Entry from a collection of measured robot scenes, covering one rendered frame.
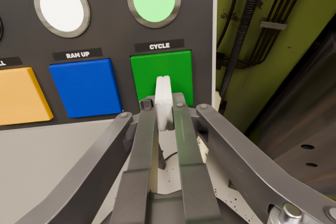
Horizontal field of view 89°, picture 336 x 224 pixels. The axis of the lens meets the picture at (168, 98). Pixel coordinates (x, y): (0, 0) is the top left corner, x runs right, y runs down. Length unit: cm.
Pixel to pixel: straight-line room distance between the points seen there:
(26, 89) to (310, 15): 53
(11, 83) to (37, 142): 138
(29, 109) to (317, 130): 51
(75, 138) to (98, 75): 128
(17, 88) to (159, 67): 18
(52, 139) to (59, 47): 137
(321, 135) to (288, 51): 22
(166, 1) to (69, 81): 15
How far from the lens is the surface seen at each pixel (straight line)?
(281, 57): 56
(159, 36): 21
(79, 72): 24
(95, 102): 25
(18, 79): 28
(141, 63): 21
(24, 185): 157
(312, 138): 49
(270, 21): 48
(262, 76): 61
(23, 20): 26
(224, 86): 63
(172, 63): 21
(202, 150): 57
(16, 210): 155
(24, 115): 30
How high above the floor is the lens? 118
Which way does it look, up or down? 55 degrees down
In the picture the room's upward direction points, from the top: 7 degrees counter-clockwise
